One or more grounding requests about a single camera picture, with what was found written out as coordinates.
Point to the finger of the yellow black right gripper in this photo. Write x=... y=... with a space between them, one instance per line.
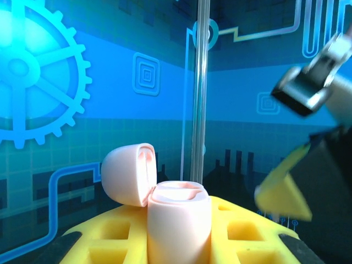
x=280 y=198

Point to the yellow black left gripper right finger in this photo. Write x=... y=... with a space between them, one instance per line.
x=275 y=242

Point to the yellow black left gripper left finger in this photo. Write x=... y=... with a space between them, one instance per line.
x=82 y=239

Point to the pink earbud charging case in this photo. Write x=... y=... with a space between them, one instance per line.
x=178 y=220

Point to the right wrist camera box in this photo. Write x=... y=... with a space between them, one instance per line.
x=299 y=90

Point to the corner frame post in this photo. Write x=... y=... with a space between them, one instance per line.
x=199 y=110

